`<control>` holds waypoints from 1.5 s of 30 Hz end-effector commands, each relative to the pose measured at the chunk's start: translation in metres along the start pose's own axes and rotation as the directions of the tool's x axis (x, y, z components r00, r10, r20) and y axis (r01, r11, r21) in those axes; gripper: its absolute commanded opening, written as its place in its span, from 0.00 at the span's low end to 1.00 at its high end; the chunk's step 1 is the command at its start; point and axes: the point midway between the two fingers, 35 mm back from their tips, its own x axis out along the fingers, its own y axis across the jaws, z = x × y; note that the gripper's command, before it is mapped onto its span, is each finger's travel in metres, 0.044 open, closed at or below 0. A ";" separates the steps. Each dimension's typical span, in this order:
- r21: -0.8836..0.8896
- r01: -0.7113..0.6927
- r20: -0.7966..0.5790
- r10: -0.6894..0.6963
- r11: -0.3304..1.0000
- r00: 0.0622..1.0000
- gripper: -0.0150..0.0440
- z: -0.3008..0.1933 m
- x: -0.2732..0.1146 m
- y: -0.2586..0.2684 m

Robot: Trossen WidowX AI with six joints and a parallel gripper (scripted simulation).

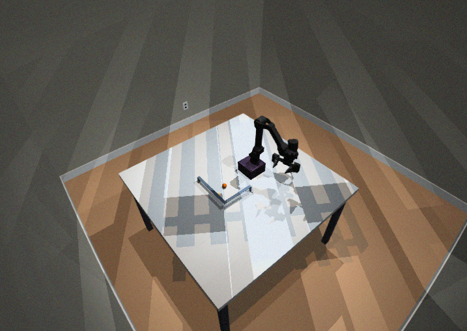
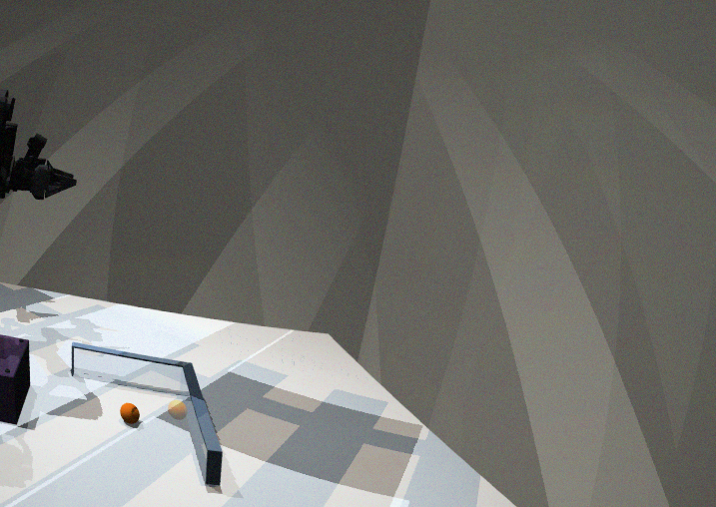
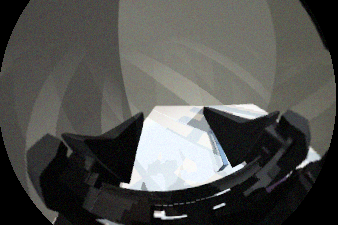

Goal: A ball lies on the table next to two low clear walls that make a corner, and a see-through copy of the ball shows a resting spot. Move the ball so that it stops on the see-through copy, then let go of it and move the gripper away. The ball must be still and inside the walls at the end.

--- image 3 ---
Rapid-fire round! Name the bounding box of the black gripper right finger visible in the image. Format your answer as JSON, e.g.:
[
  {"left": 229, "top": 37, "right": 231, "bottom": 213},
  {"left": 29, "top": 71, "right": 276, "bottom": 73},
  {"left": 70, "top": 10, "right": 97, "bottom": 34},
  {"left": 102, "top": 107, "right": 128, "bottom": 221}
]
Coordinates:
[{"left": 204, "top": 106, "right": 279, "bottom": 169}]

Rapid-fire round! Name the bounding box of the clear l-shaped low wall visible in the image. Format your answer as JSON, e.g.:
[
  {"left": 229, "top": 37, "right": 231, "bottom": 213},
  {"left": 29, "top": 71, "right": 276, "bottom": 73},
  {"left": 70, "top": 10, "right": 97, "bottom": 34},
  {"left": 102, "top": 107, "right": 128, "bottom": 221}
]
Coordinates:
[{"left": 208, "top": 129, "right": 222, "bottom": 169}]

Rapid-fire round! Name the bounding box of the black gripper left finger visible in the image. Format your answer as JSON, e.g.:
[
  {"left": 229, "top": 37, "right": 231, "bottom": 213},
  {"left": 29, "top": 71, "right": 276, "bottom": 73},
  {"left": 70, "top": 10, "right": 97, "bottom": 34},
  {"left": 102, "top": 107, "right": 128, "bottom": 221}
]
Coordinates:
[{"left": 61, "top": 111, "right": 145, "bottom": 184}]

